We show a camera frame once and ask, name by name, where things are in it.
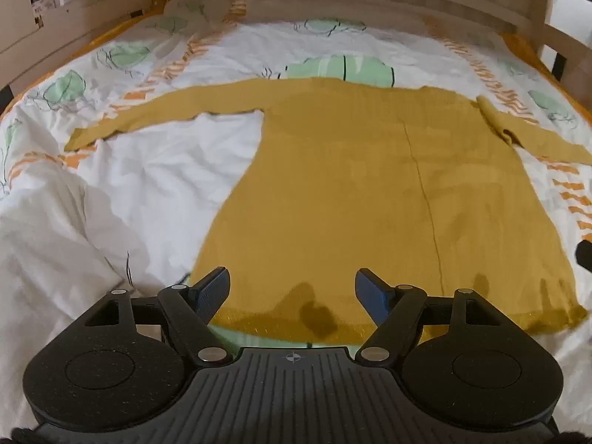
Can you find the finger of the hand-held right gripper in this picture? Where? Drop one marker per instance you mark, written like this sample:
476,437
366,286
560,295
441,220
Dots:
585,254

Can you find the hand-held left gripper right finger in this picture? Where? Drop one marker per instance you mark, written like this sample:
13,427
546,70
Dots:
370,291

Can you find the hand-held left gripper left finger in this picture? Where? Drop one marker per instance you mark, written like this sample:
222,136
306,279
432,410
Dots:
212,291

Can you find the mustard yellow knit sweater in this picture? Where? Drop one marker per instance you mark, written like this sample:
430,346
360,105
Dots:
347,185

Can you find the white leaf-print blanket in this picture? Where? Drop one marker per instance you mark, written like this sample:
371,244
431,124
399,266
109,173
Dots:
162,171

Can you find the cluttered background items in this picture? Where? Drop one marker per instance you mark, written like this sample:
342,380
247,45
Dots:
44,4

